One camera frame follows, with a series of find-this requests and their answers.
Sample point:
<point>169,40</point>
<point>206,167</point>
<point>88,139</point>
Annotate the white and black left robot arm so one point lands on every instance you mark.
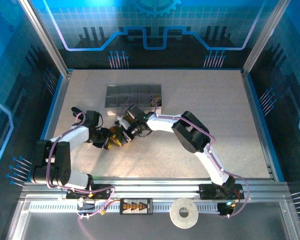
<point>72,136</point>

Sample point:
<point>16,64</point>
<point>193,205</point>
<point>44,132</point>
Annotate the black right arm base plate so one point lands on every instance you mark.
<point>207,192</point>

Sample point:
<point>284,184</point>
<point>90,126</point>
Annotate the green orange striped sock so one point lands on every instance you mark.
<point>113,130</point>

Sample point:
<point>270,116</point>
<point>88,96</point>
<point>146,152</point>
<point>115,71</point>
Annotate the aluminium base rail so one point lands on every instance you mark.
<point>152,186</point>

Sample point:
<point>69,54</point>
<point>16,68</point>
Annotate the grey divided organizer box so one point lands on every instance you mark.
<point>115,100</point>

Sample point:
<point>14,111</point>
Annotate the aluminium frame post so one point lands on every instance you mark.
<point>46,37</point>
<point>265,37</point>

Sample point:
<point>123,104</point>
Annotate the beige brown argyle sock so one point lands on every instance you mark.
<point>155,100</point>

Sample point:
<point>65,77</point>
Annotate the black white connector block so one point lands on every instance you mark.
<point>86,206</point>

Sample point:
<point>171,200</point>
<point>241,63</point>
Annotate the black power distribution board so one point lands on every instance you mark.
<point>130,206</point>

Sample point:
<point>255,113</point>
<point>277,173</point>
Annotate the white tape roll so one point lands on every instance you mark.
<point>175,215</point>

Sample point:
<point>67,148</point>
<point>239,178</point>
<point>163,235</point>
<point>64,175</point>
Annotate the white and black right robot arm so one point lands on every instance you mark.
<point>190,132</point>

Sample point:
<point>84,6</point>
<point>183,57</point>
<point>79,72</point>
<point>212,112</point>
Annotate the aluminium table side rail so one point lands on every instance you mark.
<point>257,125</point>
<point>55,120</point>

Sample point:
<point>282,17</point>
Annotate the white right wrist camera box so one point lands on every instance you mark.
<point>123,123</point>

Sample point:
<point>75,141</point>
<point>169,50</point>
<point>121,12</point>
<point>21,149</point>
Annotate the black controller board with LED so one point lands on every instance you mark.
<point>225,210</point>

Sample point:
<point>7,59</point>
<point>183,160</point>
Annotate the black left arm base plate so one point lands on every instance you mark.
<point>106,193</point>

